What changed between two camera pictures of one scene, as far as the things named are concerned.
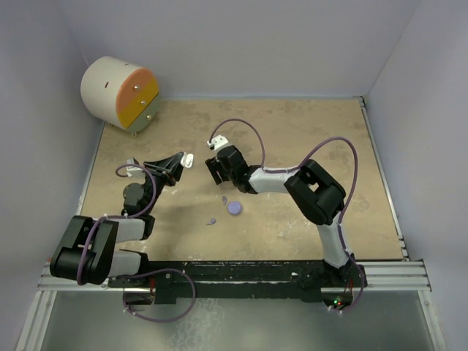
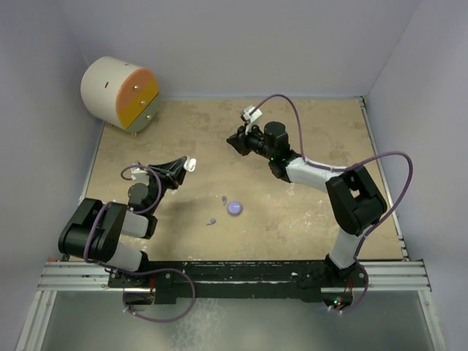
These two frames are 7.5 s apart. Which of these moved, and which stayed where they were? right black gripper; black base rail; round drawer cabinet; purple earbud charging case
Moved: right black gripper
Stayed: round drawer cabinet; purple earbud charging case; black base rail
